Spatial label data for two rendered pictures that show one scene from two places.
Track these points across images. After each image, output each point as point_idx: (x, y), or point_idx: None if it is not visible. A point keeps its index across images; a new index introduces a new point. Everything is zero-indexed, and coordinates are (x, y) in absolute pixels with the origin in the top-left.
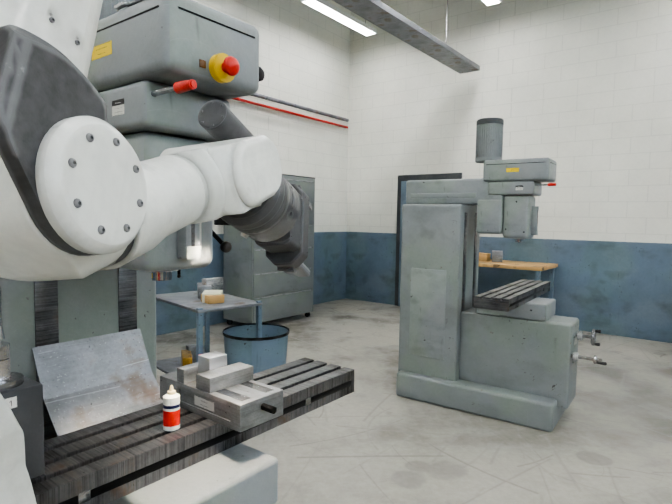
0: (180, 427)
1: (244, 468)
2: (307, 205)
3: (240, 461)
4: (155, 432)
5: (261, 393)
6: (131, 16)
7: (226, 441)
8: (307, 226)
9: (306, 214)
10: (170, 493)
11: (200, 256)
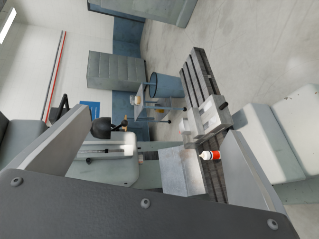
0: (219, 150)
1: (252, 123)
2: (38, 198)
3: (245, 123)
4: (220, 163)
5: (212, 107)
6: None
7: (229, 126)
8: (147, 207)
9: (85, 218)
10: (261, 167)
11: (131, 145)
